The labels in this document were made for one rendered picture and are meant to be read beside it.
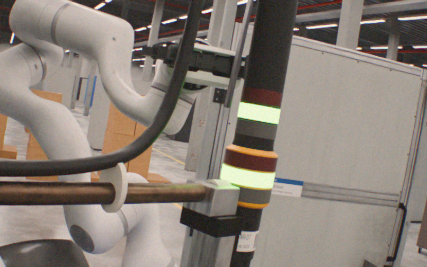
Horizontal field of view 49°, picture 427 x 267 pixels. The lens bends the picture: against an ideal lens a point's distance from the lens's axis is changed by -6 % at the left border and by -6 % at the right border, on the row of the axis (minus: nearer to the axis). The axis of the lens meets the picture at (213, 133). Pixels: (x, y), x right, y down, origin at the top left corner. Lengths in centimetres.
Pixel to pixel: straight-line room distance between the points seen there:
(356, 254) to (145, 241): 168
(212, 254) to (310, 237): 212
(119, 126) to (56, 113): 748
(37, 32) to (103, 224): 42
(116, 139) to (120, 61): 772
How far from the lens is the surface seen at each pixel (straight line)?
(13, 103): 106
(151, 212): 114
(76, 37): 90
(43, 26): 95
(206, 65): 64
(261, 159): 38
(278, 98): 39
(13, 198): 27
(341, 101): 245
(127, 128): 859
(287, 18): 40
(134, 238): 117
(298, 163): 238
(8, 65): 107
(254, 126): 39
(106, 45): 86
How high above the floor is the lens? 160
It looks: 3 degrees down
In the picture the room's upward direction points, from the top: 10 degrees clockwise
